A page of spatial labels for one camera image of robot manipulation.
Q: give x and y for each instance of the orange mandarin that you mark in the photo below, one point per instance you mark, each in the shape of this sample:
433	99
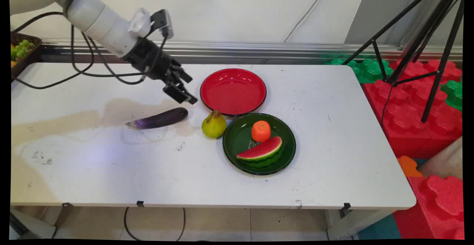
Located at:
261	131

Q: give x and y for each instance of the small red foam block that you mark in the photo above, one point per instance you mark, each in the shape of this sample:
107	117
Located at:
440	204

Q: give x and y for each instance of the purple eggplant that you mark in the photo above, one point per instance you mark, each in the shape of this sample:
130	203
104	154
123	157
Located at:
163	119

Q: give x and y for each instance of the green grape bunch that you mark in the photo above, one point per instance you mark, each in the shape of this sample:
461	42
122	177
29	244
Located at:
21	48

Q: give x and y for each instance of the tan rounded object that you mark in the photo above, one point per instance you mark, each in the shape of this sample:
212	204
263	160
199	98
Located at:
446	161

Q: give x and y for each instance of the large red foam block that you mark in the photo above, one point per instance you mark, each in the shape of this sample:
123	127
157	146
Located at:
407	119

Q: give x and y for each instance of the green foam block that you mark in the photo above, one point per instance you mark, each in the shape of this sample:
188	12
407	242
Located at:
370	70
454	93

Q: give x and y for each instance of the orange foam piece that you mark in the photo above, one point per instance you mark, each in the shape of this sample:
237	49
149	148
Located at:
408	166

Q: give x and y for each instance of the red plate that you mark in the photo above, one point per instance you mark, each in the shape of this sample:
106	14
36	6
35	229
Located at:
233	91

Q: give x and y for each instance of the aluminium rail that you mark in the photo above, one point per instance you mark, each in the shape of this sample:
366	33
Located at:
259	48

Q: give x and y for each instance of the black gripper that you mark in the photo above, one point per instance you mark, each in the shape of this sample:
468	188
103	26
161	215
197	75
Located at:
150	60

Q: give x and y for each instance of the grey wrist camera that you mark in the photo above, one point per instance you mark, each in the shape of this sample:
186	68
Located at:
165	20

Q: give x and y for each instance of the yellow-green pear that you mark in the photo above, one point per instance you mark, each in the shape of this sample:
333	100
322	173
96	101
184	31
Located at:
213	126

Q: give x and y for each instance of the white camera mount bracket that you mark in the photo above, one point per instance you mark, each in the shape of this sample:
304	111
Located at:
140	22

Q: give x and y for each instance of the black tripod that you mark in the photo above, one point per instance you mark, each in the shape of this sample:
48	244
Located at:
429	26

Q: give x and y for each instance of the dark green plate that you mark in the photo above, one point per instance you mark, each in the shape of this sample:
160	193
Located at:
240	139

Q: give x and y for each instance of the brown wicker basket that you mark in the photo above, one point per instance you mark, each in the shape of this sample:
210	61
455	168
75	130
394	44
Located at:
27	58

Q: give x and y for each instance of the black table clamp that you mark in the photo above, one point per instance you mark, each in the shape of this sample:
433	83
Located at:
140	203
346	205
67	204

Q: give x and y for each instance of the white table leg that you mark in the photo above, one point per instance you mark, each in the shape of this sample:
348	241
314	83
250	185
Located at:
33	226
351	222

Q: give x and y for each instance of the watermelon slice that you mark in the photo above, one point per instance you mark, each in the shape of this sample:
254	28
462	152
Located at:
259	152

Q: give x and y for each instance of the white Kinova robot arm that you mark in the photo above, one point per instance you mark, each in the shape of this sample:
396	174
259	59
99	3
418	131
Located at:
96	19

